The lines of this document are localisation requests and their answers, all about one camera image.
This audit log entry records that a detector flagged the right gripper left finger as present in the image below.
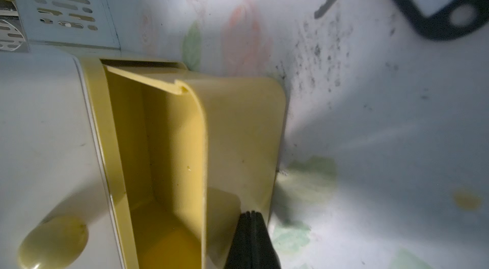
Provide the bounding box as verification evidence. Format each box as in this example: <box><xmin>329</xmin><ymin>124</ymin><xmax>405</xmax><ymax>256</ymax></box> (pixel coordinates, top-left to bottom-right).
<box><xmin>224</xmin><ymin>212</ymin><xmax>252</xmax><ymax>269</ymax></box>

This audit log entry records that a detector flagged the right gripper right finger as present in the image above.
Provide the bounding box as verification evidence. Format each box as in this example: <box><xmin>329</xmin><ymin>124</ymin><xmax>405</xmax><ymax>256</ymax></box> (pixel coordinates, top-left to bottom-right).
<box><xmin>250</xmin><ymin>211</ymin><xmax>281</xmax><ymax>269</ymax></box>

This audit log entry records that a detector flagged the yellow bottom drawer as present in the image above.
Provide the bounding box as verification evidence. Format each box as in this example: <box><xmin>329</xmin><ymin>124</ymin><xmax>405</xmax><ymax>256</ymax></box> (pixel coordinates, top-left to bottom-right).
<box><xmin>78</xmin><ymin>57</ymin><xmax>286</xmax><ymax>268</ymax></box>

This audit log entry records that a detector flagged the olive drawer cabinet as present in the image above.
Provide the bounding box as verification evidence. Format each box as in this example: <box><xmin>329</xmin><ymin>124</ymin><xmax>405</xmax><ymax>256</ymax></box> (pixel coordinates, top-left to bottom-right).
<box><xmin>1</xmin><ymin>50</ymin><xmax>138</xmax><ymax>268</ymax></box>

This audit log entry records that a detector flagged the floral table mat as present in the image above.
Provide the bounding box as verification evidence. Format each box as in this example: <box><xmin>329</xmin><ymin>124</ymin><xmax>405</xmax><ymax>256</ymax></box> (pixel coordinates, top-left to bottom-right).
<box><xmin>108</xmin><ymin>0</ymin><xmax>488</xmax><ymax>268</ymax></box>

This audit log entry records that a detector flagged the white file organizer rack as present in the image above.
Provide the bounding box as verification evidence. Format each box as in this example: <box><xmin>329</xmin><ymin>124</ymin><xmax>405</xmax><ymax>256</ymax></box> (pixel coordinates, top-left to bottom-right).
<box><xmin>14</xmin><ymin>0</ymin><xmax>120</xmax><ymax>51</ymax></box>

